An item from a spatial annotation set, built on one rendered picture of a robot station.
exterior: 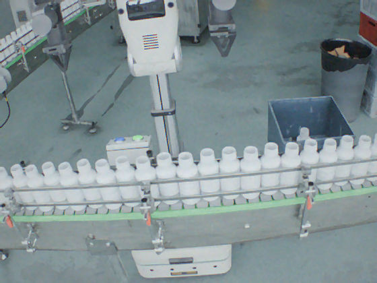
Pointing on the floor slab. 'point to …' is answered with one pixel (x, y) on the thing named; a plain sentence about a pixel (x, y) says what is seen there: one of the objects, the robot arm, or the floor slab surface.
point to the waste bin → (345, 74)
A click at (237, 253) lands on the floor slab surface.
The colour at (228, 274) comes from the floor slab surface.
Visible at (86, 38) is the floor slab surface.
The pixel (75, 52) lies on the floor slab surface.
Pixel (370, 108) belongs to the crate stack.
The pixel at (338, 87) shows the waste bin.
